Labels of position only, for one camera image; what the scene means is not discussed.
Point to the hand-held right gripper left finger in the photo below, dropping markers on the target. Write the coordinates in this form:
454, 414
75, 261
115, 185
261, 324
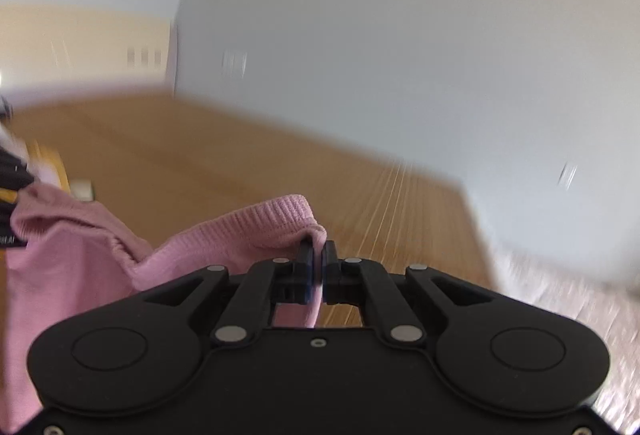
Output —
309, 267

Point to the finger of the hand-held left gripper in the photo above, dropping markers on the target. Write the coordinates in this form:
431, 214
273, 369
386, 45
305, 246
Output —
12, 170

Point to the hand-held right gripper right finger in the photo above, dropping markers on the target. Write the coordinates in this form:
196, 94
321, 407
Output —
329, 267

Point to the pink fleece garment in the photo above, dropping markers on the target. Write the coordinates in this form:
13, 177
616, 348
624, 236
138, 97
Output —
75, 265

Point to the yellow striped garment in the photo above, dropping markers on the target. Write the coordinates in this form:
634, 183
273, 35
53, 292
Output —
60, 165

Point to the beige headboard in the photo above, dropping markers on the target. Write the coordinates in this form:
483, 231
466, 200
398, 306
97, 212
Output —
75, 50

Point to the white bed sheet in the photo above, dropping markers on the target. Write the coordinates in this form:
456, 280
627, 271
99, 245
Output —
575, 315

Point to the white wall switch plate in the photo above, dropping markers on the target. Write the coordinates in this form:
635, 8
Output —
235, 63

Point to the white wall socket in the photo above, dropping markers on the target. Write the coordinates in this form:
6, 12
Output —
567, 176

